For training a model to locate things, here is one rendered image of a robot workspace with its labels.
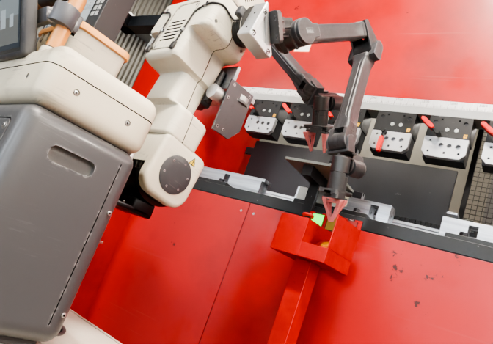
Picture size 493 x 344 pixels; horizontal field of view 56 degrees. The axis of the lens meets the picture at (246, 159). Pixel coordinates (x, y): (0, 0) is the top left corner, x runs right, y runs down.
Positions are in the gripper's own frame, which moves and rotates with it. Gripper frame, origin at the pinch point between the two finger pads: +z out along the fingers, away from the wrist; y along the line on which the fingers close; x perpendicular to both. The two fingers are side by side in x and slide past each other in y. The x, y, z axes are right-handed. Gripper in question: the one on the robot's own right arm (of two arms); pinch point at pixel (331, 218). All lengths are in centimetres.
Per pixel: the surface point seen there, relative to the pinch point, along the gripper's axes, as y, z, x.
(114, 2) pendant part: -22, -74, 113
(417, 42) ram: 50, -76, 4
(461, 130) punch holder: 43, -39, -21
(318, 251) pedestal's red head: -7.4, 9.7, -2.1
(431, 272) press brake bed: 20.2, 10.0, -25.7
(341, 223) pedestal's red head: -1.9, 0.5, -4.8
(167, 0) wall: 179, -197, 356
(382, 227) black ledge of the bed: 20.7, -0.2, -7.7
